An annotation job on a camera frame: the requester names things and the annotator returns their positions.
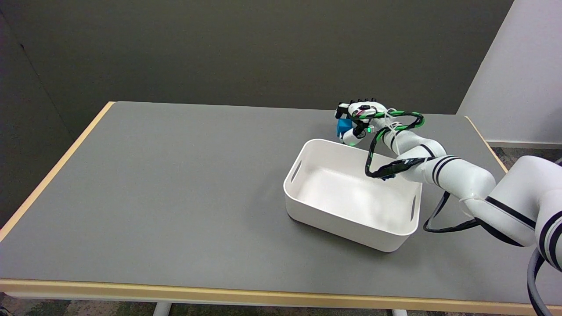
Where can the white plastic bin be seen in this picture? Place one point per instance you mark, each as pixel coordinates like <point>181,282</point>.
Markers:
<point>353,195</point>

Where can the white table leg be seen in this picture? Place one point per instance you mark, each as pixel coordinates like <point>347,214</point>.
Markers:
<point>399,312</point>
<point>161,308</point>

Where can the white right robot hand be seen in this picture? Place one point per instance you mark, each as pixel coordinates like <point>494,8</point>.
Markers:
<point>361,118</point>

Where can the blue wooden cube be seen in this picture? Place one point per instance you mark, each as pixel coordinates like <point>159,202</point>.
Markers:
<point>343,127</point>

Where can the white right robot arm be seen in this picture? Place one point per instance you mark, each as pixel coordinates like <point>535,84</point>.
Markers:
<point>465,180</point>

